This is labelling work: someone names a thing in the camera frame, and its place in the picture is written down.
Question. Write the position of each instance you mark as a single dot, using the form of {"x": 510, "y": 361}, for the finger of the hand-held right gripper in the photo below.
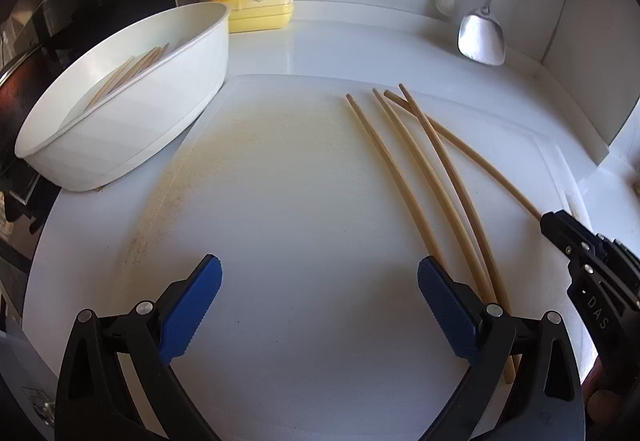
{"x": 562, "y": 226}

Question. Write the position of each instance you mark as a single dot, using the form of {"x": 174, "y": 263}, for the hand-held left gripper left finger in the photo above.
{"x": 192, "y": 306}

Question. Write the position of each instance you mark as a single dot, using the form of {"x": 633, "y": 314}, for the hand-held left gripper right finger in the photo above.
{"x": 447, "y": 306}

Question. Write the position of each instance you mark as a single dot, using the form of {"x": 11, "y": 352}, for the wooden chopstick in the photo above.
{"x": 406, "y": 94}
{"x": 137, "y": 68}
{"x": 150, "y": 62}
{"x": 520, "y": 198}
{"x": 112, "y": 81}
{"x": 356, "y": 109}
{"x": 125, "y": 73}
{"x": 382, "y": 103}

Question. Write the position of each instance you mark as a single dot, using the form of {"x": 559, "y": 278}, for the white round bowl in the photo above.
{"x": 150, "y": 121}

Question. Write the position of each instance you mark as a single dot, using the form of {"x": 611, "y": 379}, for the person's right hand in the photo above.
{"x": 600, "y": 408}

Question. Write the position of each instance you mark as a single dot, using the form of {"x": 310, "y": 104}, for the white cutting board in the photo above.
{"x": 300, "y": 196}

